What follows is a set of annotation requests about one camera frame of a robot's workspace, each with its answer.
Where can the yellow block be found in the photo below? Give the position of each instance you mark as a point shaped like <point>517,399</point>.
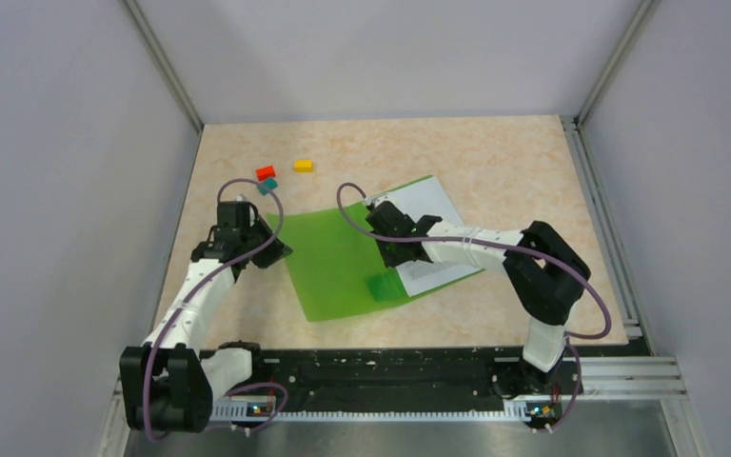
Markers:
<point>303,165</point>

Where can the red block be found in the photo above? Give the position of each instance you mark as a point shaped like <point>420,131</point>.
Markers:
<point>264,173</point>

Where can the aluminium frame post right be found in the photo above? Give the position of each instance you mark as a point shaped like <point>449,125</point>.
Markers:
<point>642,14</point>

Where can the aluminium front rail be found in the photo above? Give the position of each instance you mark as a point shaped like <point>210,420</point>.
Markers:
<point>627,378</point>

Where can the aluminium side rail right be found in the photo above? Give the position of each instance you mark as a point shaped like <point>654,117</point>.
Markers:
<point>604,226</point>

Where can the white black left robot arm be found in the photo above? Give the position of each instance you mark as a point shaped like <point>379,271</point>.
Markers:
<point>171,381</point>

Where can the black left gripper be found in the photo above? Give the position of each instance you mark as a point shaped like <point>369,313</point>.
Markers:
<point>274,251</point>

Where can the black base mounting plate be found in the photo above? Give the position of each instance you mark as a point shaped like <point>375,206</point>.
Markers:
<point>427,380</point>

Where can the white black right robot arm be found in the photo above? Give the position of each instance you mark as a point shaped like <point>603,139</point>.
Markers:
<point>548,276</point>

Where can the teal block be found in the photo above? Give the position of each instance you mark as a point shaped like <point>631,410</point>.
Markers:
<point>268,185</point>

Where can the green plastic folder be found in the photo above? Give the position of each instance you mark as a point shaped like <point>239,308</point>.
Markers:
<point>337,272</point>

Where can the printed paper sheet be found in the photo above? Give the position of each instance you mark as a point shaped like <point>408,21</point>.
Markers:
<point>425,197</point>

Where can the aluminium frame post left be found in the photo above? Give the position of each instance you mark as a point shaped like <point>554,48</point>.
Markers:
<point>160,60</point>

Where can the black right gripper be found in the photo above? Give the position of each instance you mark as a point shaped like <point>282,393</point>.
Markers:
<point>391,260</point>

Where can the aluminium frame post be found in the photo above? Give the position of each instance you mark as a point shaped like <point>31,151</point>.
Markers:
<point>160,60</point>
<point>642,14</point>

